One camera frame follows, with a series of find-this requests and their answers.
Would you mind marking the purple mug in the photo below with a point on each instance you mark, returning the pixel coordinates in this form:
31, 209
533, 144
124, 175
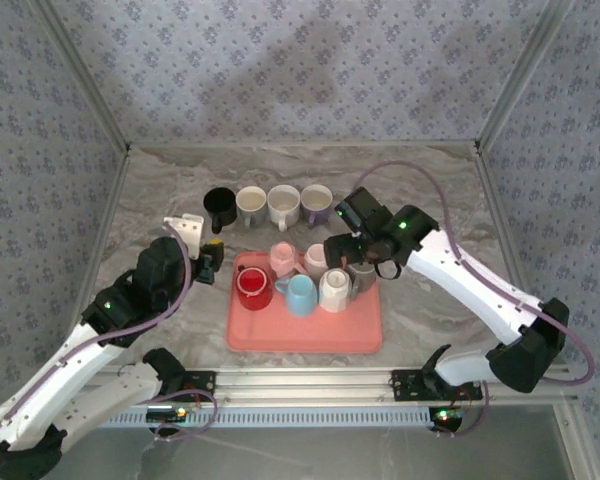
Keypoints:
316, 197

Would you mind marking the black mug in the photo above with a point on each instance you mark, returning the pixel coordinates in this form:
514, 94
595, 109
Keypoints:
220, 200

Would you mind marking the white faceted mug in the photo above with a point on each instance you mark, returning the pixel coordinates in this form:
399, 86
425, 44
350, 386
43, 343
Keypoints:
335, 290

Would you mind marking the aluminium corner post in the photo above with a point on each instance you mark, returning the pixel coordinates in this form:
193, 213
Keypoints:
84, 75
522, 75

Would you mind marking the dark grey mug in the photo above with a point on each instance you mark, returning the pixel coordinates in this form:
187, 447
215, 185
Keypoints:
362, 282

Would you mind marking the pink plastic tray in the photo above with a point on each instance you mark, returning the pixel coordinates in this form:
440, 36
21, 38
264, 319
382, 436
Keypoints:
305, 330

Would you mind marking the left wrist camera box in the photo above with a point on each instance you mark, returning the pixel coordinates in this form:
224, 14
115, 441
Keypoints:
187, 230

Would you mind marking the red mug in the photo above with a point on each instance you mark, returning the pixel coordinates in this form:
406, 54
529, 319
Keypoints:
254, 290

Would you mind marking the white round mug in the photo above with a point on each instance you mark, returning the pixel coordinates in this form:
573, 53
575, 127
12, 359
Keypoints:
283, 200

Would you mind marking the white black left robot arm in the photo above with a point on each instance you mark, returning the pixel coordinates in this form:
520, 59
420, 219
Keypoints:
35, 400

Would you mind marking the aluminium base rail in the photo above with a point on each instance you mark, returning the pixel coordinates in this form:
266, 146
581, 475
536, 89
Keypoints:
305, 385

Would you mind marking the aluminium side rail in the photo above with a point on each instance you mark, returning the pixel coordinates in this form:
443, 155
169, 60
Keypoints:
102, 230
511, 250

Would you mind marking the grey mug cream inside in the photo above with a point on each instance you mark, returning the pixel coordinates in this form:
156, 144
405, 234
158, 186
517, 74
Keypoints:
251, 200

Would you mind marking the aluminium wall rail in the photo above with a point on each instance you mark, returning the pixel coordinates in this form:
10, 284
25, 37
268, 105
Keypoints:
305, 145

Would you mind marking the light blue mug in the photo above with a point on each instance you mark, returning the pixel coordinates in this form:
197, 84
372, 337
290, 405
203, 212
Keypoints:
301, 295

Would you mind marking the pale pink mug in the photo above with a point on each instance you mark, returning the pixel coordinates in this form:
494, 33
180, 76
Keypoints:
315, 257

